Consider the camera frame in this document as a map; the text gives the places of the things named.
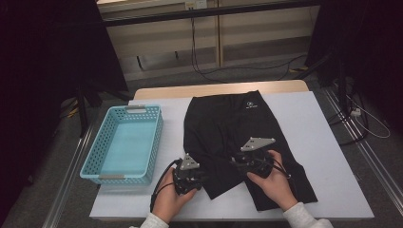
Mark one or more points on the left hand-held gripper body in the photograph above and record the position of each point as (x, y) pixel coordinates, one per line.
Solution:
(188, 177)

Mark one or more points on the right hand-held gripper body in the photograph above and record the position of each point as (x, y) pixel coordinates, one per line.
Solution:
(256, 158)

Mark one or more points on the black pants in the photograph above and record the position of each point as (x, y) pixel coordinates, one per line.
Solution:
(228, 126)

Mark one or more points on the light blue perforated basket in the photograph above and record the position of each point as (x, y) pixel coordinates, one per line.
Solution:
(126, 148)

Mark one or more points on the person's left hand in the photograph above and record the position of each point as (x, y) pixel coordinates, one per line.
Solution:
(169, 202)

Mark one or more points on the person's right hand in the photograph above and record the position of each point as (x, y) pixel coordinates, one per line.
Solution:
(275, 186)

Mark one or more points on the wooden table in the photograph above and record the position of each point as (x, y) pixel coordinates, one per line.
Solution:
(190, 91)

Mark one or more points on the black tripod stand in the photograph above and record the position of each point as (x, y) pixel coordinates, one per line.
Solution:
(83, 107)
(341, 91)

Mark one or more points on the white power adapter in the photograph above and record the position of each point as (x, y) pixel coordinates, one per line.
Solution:
(355, 112)

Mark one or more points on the black curtain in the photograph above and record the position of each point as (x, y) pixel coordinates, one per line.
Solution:
(374, 47)
(47, 63)

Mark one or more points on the metal floor rail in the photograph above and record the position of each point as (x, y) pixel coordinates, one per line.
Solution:
(367, 155)
(66, 180)

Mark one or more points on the white wall socket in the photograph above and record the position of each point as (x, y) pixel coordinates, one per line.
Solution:
(195, 4)

